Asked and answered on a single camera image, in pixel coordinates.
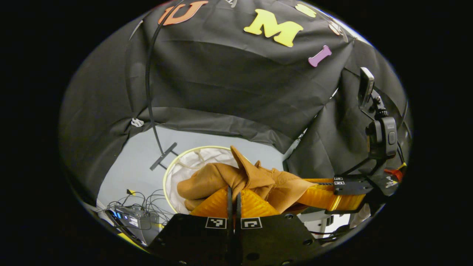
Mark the white laundry hamper yellow rim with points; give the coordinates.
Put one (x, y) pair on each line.
(184, 166)

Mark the black clothes rail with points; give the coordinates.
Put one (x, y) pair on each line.
(147, 96)

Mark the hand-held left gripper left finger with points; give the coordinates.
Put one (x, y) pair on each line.
(229, 229)

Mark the grey electronics box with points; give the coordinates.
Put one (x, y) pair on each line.
(138, 218)

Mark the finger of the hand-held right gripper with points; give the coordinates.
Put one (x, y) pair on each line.
(351, 180)
(332, 197)

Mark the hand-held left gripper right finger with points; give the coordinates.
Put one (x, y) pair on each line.
(239, 236)

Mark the black backdrop cloth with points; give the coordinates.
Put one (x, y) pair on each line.
(221, 74)

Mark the brown jacket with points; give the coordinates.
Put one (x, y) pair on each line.
(221, 177)

